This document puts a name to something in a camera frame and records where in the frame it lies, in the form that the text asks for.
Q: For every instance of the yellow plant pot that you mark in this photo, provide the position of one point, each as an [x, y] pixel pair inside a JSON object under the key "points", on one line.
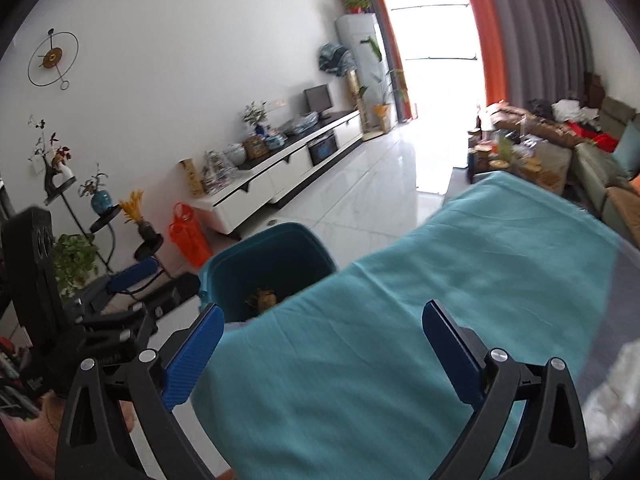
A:
{"points": [[381, 116]]}

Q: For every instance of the white tv cabinet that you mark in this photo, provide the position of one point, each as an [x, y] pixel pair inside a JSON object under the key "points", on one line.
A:
{"points": [[280, 172]]}

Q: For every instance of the potted plant with red pot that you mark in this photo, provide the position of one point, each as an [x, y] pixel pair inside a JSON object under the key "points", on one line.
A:
{"points": [[356, 6]]}

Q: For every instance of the red cloth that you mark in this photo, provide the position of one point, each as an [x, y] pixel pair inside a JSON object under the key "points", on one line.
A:
{"points": [[602, 140]]}

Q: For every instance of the orange and grey curtain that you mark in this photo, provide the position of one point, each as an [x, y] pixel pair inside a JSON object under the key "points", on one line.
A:
{"points": [[530, 45], [387, 50]]}

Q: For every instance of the small potted plant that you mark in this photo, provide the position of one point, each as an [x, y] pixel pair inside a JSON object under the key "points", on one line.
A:
{"points": [[256, 117]]}

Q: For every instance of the teal plastic bin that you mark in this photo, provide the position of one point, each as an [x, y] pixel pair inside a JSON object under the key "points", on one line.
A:
{"points": [[280, 255]]}

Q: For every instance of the tall gold box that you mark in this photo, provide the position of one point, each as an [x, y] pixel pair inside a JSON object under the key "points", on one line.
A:
{"points": [[192, 177]]}

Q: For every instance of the person's left forearm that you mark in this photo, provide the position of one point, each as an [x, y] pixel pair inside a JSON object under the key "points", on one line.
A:
{"points": [[25, 445]]}

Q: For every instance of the tall green leafy plant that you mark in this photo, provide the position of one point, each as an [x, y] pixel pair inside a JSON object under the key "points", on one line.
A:
{"points": [[381, 75]]}

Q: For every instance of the green leafy potted plant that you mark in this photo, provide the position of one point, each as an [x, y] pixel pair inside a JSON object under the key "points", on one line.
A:
{"points": [[75, 262]]}

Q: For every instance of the blue cushion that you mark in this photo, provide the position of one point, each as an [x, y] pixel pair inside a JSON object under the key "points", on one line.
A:
{"points": [[629, 150]]}

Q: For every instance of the clear glassware set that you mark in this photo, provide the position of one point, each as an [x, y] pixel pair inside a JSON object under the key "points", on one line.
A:
{"points": [[217, 172]]}

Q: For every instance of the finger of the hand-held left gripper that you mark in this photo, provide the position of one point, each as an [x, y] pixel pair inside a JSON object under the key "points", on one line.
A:
{"points": [[117, 335]]}

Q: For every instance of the black tiered plant stand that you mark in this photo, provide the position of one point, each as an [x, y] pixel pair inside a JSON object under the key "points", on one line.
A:
{"points": [[150, 246]]}

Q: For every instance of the brown crumpled scrap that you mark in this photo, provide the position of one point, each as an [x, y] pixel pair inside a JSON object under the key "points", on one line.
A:
{"points": [[261, 299]]}

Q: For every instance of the brown sofa blanket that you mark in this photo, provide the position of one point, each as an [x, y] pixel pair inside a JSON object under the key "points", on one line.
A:
{"points": [[625, 210]]}

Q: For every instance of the orange plastic bag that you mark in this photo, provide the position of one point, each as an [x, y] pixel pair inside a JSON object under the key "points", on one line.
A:
{"points": [[190, 237]]}

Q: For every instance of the yellow flowers in dark vase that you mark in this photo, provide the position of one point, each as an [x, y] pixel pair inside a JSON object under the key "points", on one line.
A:
{"points": [[147, 230]]}

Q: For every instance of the white standing air conditioner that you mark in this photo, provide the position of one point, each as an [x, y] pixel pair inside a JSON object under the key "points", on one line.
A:
{"points": [[357, 60]]}

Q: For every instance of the cluttered coffee table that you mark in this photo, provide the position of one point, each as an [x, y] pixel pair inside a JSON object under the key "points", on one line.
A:
{"points": [[520, 165]]}

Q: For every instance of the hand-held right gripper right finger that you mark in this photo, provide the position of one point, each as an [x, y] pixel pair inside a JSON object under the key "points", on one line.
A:
{"points": [[450, 350]]}

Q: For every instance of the fan with patterned cover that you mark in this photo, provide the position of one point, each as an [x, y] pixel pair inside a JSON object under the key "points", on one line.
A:
{"points": [[336, 60]]}

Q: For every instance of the white clothes heap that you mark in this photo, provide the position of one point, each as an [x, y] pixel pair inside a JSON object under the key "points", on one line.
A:
{"points": [[570, 110]]}

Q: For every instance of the framed picture box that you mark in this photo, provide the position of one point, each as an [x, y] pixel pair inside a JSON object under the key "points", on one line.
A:
{"points": [[255, 146]]}

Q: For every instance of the crumpled white tissue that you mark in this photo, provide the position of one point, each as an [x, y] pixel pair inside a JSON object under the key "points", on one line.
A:
{"points": [[615, 405]]}

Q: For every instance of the green sofa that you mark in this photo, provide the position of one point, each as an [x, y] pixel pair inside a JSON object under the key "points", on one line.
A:
{"points": [[592, 165]]}

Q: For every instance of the blue vase with sprigs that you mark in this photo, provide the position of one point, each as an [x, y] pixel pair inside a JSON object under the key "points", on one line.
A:
{"points": [[101, 202]]}

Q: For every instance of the teal and grey tablecloth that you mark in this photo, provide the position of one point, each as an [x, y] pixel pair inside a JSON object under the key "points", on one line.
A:
{"points": [[375, 350]]}

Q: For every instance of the blue and white bowls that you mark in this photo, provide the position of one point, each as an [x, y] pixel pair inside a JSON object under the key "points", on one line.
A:
{"points": [[275, 139]]}

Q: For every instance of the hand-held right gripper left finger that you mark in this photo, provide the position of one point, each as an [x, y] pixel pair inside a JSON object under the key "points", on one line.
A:
{"points": [[192, 360]]}

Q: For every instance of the dark wooden cabinet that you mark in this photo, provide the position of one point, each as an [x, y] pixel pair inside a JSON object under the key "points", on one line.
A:
{"points": [[595, 90]]}

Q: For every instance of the orange cushion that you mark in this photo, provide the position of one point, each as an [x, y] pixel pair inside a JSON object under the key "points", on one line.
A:
{"points": [[636, 182]]}

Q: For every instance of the brown cloth heap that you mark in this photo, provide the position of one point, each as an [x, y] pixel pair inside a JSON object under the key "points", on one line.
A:
{"points": [[540, 127]]}

